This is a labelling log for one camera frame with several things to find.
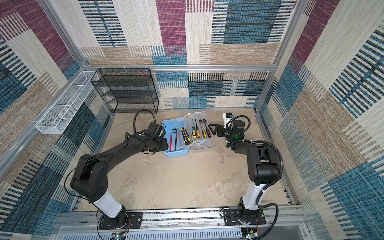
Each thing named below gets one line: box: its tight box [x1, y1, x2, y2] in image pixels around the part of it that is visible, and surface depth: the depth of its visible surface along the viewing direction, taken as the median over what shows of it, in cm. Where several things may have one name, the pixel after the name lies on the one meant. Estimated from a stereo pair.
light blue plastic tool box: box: [162, 117, 191, 158], surface depth 104 cm
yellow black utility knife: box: [180, 126, 191, 145], surface depth 96 cm
